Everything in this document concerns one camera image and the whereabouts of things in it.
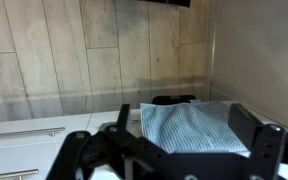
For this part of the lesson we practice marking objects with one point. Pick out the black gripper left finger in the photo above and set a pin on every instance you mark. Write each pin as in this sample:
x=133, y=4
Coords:
x=80, y=153

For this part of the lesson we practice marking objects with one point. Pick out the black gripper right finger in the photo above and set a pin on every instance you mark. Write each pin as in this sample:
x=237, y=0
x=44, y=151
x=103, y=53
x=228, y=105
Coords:
x=267, y=150

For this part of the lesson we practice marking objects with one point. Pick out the blue-grey ribbed towel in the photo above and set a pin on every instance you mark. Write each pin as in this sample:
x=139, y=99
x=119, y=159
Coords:
x=190, y=126

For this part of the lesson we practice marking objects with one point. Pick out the white vanity cabinet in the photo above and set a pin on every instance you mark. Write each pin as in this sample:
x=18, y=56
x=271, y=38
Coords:
x=24, y=153

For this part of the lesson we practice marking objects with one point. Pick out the black bathroom scale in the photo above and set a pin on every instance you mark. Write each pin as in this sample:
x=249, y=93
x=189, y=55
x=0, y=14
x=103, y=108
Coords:
x=170, y=99

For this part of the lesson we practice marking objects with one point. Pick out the black equipment base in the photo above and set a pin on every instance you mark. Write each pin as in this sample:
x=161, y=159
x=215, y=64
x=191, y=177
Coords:
x=167, y=2

